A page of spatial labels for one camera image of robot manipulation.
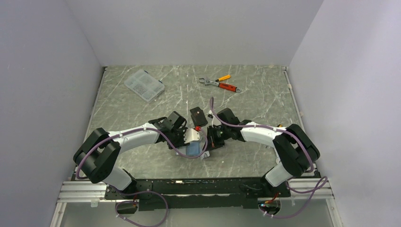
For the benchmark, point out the grey card holder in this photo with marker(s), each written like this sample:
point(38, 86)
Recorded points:
point(203, 155)

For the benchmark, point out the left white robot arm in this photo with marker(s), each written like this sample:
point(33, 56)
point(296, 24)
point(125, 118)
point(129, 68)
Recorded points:
point(96, 158)

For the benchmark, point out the orange handled pliers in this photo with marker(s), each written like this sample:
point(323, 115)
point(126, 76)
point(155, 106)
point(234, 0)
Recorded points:
point(216, 81)

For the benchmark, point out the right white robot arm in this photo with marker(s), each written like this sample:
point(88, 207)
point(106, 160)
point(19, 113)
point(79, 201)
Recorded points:
point(296, 152)

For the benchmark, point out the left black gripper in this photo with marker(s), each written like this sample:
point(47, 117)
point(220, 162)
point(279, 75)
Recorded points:
point(181, 143)

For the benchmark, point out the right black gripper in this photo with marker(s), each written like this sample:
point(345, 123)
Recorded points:
point(213, 143)

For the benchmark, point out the black card wallet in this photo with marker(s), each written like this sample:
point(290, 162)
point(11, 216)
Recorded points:
point(198, 117)

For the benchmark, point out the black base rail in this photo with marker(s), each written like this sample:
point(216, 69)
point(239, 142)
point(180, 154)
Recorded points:
point(244, 192)

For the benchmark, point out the red adjustable wrench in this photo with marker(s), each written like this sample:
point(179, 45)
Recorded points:
point(224, 86)

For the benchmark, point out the clear plastic organizer box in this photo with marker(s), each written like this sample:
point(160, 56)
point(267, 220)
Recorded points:
point(144, 85)

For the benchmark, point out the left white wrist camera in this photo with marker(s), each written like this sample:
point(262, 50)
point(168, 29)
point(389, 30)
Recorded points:
point(191, 135)

